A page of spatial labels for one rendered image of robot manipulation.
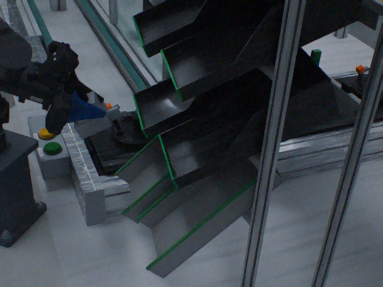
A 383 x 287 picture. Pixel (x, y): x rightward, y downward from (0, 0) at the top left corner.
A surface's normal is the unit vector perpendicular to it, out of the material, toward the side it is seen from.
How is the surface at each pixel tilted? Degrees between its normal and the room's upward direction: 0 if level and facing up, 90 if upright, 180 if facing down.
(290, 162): 90
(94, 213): 90
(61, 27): 0
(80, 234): 0
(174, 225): 45
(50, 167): 90
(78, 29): 0
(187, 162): 25
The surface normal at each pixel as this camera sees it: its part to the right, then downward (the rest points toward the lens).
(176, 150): -0.36, -0.71
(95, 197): 0.38, 0.54
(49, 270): 0.05, -0.83
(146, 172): -0.65, -0.53
